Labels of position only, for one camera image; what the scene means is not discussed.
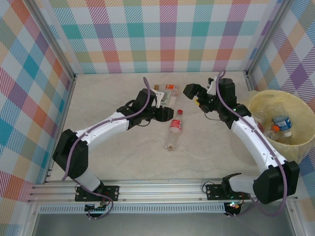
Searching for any purple cable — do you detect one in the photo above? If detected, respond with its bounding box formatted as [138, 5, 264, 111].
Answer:
[215, 69, 288, 218]
[61, 76, 151, 221]

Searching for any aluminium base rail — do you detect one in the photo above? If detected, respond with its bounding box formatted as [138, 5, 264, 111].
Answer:
[27, 179, 300, 204]

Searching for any bottle orange label brown cap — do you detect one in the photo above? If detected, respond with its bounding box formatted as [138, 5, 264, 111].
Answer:
[154, 84, 181, 92]

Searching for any small circuit board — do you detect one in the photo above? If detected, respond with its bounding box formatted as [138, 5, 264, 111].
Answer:
[85, 203, 108, 213]
[225, 201, 243, 213]

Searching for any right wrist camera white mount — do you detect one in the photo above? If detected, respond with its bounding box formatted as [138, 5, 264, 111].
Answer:
[206, 76, 219, 95]

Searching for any water bottle blue label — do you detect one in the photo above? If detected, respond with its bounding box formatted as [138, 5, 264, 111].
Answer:
[272, 115, 293, 137]

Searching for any aluminium side rail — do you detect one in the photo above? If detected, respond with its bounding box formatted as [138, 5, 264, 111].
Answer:
[43, 73, 77, 184]
[245, 71, 256, 93]

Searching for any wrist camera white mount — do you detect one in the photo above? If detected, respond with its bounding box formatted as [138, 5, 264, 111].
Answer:
[206, 76, 219, 95]
[149, 88, 166, 109]

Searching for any grey metal shelf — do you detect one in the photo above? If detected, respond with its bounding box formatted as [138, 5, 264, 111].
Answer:
[31, 212, 296, 236]

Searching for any Coca-Cola bottle red label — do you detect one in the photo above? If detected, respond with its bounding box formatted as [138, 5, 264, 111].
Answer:
[164, 109, 185, 151]

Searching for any aluminium frame post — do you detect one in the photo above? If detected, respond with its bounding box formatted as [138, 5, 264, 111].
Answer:
[29, 0, 77, 81]
[245, 0, 294, 77]

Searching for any thin black cable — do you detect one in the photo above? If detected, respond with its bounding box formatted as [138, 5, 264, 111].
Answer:
[136, 118, 156, 127]
[203, 110, 223, 122]

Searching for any clear bottle orange cap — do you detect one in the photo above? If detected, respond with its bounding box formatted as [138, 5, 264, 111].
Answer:
[263, 124, 281, 141]

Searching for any white slotted cable duct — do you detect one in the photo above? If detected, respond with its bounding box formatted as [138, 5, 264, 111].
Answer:
[39, 203, 226, 214]

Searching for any cream plastic bin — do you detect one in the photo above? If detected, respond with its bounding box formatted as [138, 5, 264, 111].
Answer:
[247, 89, 315, 165]

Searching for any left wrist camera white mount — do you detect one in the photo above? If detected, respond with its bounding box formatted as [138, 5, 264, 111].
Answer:
[149, 88, 166, 109]

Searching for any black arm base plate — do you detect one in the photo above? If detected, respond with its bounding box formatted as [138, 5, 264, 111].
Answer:
[75, 185, 120, 202]
[205, 183, 252, 201]

